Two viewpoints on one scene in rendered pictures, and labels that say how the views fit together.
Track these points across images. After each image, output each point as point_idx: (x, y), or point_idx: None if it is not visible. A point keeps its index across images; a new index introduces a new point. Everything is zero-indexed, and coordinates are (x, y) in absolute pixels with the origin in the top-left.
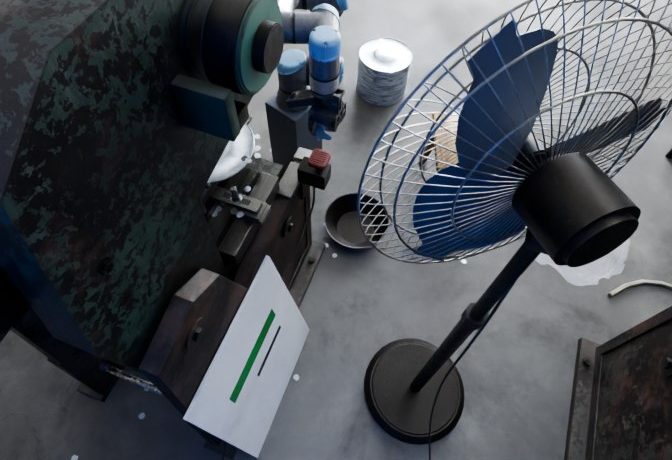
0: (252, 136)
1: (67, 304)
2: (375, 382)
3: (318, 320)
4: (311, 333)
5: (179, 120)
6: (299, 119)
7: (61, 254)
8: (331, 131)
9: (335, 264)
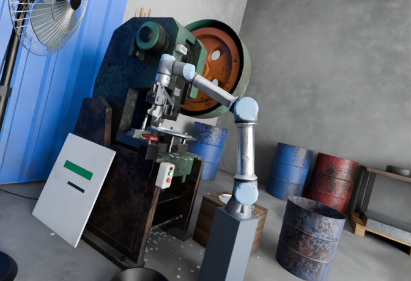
0: (172, 134)
1: (103, 60)
2: (0, 253)
3: (76, 253)
4: (71, 247)
5: None
6: (218, 209)
7: (109, 49)
8: (153, 115)
9: (111, 275)
